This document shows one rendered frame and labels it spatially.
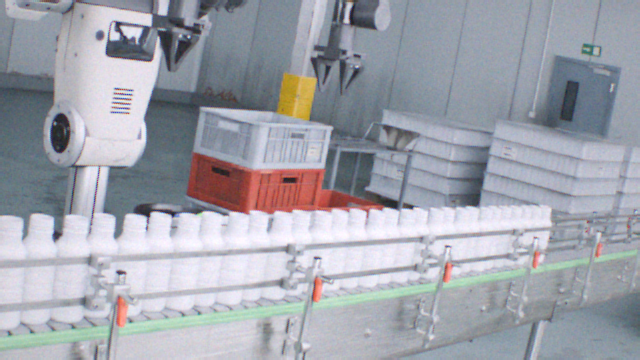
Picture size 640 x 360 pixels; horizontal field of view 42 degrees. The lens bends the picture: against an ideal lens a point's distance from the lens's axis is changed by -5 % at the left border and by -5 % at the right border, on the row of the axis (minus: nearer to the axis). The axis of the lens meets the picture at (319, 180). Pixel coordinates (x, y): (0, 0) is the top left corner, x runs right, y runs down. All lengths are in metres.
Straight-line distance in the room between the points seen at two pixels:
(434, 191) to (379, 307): 7.07
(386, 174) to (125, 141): 7.36
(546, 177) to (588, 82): 4.34
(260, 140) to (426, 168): 5.10
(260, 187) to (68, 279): 2.87
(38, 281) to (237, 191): 2.89
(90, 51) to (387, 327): 0.91
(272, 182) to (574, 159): 4.40
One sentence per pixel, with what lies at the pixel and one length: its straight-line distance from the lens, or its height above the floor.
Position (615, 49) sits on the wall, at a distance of 12.42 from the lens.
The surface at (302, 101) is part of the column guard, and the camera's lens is 11.94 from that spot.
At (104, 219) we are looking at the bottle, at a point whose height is 1.16.
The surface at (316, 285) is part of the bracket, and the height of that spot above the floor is 1.06.
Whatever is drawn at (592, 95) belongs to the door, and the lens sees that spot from 12.42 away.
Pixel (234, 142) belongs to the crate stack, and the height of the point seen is 0.98.
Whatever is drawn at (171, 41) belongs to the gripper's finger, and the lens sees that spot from 1.59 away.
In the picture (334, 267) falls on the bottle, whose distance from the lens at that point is 1.82.
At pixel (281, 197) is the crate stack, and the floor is 0.75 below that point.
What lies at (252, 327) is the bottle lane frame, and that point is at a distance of 1.64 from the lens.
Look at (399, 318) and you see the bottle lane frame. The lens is 2.02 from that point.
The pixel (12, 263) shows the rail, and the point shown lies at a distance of 1.30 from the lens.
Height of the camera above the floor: 1.48
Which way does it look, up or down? 8 degrees down
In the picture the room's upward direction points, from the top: 11 degrees clockwise
